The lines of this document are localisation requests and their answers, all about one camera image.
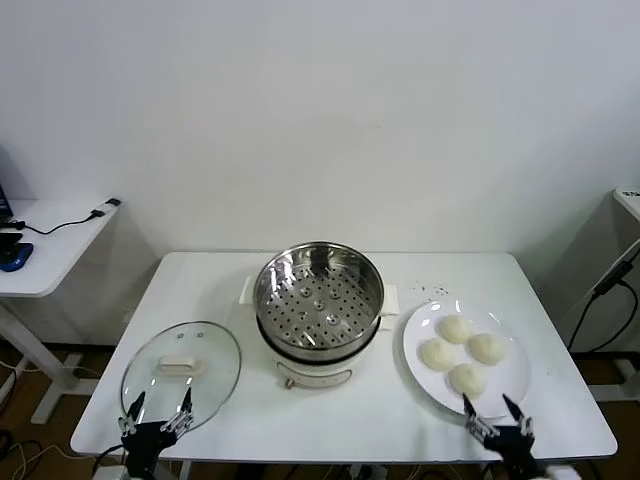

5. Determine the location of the blue device with black top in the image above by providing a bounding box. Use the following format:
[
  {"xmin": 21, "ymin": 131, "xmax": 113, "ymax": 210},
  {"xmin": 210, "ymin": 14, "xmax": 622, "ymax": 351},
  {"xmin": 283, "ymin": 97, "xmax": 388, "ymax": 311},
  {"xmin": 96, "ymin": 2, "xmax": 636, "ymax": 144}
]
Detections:
[{"xmin": 0, "ymin": 232, "xmax": 34, "ymax": 274}]

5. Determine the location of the stainless steel steamer basket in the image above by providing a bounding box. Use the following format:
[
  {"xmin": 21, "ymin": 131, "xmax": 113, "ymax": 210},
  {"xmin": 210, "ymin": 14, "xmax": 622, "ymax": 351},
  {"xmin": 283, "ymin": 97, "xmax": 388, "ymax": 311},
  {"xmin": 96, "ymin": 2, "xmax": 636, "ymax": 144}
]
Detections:
[{"xmin": 239, "ymin": 241, "xmax": 401, "ymax": 362}]

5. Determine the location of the dark monitor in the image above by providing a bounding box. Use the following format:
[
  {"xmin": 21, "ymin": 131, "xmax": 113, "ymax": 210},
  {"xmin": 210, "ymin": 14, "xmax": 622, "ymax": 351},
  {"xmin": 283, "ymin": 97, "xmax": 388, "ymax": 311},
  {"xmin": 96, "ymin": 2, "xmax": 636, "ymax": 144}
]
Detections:
[{"xmin": 0, "ymin": 144, "xmax": 15, "ymax": 226}]

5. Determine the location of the white round plate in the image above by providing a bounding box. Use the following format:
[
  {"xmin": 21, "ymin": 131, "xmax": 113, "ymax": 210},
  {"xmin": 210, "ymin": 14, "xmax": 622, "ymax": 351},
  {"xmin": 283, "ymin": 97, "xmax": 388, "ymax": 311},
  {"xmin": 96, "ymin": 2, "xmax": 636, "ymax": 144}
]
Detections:
[{"xmin": 402, "ymin": 299, "xmax": 532, "ymax": 419}]

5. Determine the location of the black cable with adapter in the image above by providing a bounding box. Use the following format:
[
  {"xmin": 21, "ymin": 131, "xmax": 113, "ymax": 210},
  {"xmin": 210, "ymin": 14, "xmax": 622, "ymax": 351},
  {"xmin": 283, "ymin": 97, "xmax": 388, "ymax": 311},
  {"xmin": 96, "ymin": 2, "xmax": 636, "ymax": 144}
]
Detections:
[{"xmin": 567, "ymin": 239, "xmax": 640, "ymax": 352}]

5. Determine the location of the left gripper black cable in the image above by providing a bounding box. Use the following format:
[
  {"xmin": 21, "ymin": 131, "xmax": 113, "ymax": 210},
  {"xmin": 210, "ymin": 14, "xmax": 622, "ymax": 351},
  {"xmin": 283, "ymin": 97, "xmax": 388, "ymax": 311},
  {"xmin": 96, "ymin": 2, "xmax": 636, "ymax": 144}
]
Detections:
[{"xmin": 93, "ymin": 443, "xmax": 127, "ymax": 472}]

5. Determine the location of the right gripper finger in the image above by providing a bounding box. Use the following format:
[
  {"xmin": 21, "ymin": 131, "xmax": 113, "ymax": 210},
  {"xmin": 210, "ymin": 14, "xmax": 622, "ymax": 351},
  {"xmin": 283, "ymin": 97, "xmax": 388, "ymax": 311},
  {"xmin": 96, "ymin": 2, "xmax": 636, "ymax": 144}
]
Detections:
[
  {"xmin": 462, "ymin": 392, "xmax": 501, "ymax": 444},
  {"xmin": 501, "ymin": 393, "xmax": 537, "ymax": 441}
]

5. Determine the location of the glass pot lid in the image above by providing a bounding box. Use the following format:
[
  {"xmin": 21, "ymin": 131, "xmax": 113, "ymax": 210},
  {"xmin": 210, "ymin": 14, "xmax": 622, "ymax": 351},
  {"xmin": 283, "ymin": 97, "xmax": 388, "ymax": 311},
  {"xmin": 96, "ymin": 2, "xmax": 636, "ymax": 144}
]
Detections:
[{"xmin": 119, "ymin": 320, "xmax": 243, "ymax": 434}]

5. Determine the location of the white steamed baozi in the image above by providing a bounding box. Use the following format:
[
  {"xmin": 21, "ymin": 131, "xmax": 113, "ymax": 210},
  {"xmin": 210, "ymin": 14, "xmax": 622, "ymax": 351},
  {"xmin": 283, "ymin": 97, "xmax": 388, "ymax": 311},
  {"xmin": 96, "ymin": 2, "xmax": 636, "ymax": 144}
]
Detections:
[
  {"xmin": 438, "ymin": 313, "xmax": 474, "ymax": 346},
  {"xmin": 465, "ymin": 332, "xmax": 507, "ymax": 366},
  {"xmin": 447, "ymin": 362, "xmax": 488, "ymax": 401},
  {"xmin": 417, "ymin": 337, "xmax": 459, "ymax": 374}
]

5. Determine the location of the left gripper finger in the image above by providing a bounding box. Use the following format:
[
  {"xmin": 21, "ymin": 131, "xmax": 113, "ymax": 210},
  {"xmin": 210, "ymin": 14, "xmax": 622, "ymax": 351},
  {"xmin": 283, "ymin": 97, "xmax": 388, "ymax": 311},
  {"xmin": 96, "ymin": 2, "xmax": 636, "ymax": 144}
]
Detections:
[
  {"xmin": 164, "ymin": 387, "xmax": 195, "ymax": 434},
  {"xmin": 117, "ymin": 390, "xmax": 147, "ymax": 436}
]

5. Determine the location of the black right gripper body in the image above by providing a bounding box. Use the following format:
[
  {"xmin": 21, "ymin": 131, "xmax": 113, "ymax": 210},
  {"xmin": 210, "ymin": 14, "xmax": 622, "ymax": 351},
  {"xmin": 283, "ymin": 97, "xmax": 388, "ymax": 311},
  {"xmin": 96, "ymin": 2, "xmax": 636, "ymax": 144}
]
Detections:
[{"xmin": 482, "ymin": 424, "xmax": 544, "ymax": 480}]

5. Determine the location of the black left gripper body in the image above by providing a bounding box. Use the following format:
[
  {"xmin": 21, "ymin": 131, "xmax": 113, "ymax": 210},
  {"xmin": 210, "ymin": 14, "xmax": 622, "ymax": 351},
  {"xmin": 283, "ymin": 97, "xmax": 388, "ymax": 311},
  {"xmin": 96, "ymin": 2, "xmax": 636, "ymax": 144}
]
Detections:
[{"xmin": 119, "ymin": 422, "xmax": 177, "ymax": 480}]

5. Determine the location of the black cable with plug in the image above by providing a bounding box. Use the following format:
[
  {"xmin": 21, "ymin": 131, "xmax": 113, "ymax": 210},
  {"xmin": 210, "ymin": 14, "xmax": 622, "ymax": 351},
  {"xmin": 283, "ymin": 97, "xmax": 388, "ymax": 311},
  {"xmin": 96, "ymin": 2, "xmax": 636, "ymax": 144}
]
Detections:
[{"xmin": 9, "ymin": 198, "xmax": 124, "ymax": 236}]

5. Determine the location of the white cabinet with label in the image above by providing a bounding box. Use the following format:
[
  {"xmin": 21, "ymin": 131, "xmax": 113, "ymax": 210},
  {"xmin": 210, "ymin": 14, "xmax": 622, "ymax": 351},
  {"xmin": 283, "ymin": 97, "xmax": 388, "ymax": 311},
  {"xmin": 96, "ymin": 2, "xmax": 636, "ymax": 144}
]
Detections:
[{"xmin": 612, "ymin": 187, "xmax": 640, "ymax": 224}]

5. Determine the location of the white electric cooking pot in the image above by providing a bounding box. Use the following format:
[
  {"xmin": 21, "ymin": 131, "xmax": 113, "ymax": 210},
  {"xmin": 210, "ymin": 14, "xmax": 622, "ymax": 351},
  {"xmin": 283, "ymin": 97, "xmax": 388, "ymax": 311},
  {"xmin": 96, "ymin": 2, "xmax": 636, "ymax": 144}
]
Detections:
[{"xmin": 254, "ymin": 309, "xmax": 394, "ymax": 391}]

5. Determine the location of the white side desk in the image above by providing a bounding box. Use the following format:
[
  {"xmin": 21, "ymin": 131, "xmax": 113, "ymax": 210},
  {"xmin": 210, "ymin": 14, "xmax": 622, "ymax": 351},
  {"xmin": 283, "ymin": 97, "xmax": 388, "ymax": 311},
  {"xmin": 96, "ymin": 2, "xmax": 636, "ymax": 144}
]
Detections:
[{"xmin": 0, "ymin": 198, "xmax": 121, "ymax": 426}]

